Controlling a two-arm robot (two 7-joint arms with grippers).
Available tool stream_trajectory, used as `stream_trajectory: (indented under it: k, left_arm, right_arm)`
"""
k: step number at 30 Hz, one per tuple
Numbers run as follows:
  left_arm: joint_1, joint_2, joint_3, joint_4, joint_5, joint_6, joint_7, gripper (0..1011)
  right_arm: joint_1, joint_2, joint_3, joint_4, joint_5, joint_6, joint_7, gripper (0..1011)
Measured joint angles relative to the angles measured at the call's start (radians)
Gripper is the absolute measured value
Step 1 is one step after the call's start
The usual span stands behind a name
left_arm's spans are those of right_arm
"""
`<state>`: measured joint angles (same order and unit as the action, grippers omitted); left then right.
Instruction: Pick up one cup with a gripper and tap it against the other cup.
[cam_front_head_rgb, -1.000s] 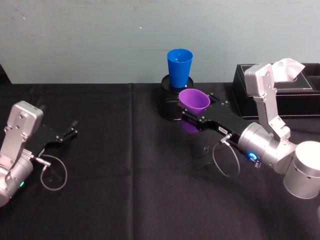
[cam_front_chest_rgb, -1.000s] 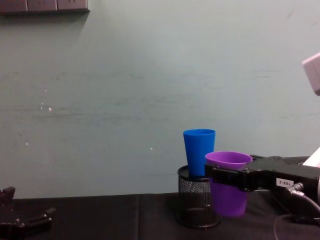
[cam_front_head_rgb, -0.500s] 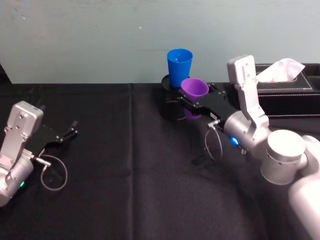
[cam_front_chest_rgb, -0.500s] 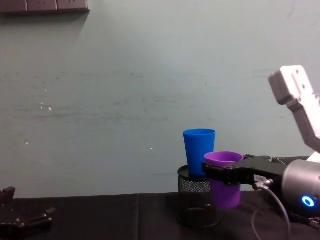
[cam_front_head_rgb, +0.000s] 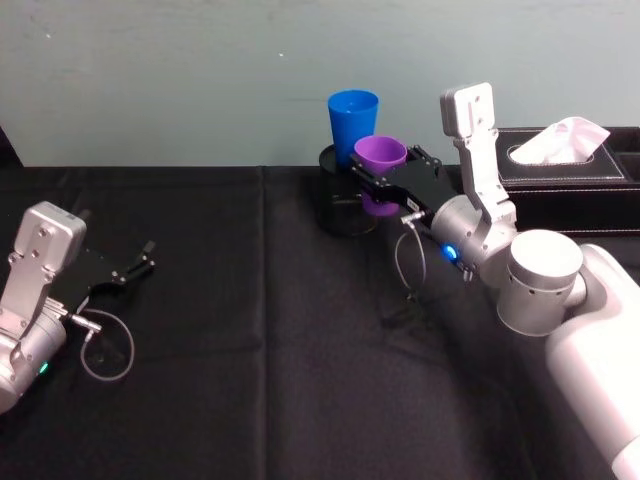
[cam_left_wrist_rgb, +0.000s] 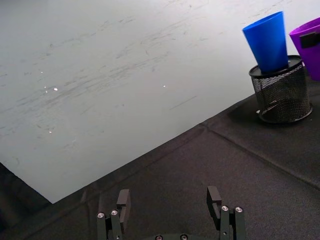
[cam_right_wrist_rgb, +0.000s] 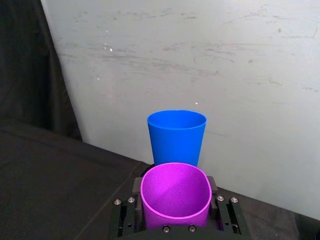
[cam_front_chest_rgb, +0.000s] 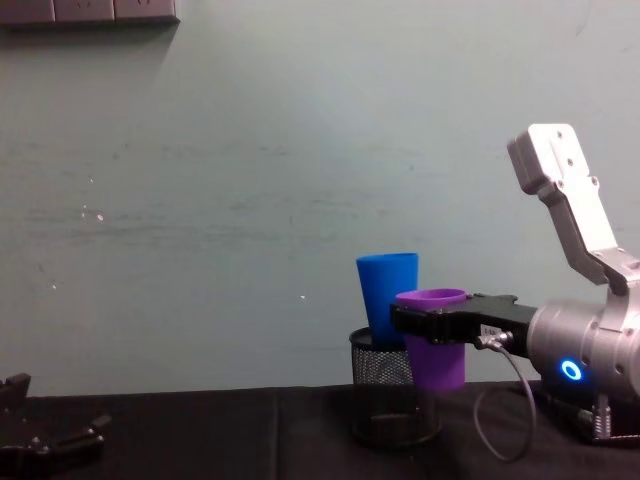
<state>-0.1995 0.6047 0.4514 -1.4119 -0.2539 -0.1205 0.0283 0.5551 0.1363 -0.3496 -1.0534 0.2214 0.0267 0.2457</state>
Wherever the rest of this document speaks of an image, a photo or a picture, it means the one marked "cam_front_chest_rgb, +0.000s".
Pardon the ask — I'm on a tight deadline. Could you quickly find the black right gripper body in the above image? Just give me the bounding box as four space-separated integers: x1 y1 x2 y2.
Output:
464 293 541 359

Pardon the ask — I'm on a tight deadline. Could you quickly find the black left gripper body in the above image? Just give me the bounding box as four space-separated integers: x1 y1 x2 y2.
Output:
0 442 105 479

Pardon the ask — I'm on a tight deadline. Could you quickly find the purple plastic cup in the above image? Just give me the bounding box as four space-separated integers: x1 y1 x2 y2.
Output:
394 288 469 392

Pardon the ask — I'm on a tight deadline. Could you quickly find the blue plastic cup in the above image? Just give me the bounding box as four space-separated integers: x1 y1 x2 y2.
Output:
355 252 420 348

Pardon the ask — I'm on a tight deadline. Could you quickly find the black mesh cup holder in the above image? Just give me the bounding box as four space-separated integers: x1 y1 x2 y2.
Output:
348 324 444 447

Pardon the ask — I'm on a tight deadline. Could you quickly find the black table cloth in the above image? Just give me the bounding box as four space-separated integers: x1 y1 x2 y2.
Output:
0 381 640 480

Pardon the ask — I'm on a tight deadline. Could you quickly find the thin dark gripper cable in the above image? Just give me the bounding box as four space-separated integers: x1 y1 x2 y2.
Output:
473 329 539 464

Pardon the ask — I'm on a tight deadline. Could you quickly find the white wall socket panel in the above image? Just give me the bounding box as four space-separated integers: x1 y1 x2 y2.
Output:
0 0 182 27

